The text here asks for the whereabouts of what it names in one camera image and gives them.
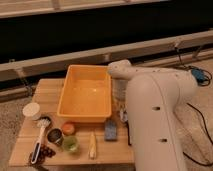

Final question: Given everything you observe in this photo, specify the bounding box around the dark grape bunch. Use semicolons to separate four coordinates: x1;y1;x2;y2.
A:
36;144;56;165

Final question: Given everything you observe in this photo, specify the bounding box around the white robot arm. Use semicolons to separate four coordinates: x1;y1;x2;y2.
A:
108;60;197;171

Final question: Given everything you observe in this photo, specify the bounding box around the black cable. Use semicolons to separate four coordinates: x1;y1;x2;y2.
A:
176;65;213;167

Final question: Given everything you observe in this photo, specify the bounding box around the brown black block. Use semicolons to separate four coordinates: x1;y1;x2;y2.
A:
126;121;131;146

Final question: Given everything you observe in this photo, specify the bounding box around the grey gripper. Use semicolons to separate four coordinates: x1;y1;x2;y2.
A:
112;79;127;111

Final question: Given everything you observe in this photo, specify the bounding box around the green plastic cup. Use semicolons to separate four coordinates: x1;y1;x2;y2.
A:
62;136;79;153

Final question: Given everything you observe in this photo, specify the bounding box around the white round container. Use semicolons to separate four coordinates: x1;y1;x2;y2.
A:
22;102;41;120

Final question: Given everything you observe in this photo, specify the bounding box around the metal can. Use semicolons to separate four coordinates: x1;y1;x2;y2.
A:
47;128;63;146

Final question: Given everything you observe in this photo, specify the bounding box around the orange plastic bin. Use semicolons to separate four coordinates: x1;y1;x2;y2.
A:
57;65;112;123

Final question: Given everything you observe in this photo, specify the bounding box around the blue sponge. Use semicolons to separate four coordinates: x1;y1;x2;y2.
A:
104;120;117;141

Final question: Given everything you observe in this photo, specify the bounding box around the yellow corn cob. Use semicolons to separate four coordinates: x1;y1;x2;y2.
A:
88;132;97;159

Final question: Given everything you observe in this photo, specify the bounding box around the blue power box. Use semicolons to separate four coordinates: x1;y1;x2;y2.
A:
191;68;208;83

